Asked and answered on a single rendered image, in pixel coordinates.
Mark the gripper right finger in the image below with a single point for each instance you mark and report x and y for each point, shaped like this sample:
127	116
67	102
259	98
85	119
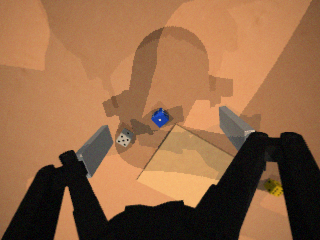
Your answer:
224	206

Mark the blue die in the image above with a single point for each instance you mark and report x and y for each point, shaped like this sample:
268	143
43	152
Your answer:
160	117

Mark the white die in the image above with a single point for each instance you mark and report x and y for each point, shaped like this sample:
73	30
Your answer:
125	137

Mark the yellow die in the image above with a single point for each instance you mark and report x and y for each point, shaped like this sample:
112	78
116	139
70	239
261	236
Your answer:
273	187

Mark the tan square mat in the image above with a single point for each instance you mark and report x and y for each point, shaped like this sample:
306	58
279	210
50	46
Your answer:
184	166

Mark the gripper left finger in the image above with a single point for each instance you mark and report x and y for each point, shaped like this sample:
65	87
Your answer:
37	215

